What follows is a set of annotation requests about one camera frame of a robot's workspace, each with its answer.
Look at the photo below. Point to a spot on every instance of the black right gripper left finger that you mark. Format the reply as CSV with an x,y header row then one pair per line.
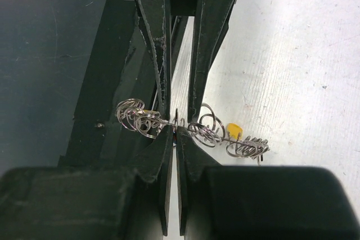
x,y
128,202

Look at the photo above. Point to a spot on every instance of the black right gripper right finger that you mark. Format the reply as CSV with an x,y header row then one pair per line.
x,y
258,202

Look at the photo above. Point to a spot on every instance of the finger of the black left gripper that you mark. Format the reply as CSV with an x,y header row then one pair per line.
x,y
155,25
210,27

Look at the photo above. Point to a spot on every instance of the key with yellow tag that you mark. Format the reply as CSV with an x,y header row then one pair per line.
x,y
234,131

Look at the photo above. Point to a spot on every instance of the silver metal keyring disc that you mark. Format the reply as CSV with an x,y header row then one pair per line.
x,y
209,130

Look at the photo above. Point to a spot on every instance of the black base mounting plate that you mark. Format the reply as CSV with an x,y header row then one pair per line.
x,y
119,68

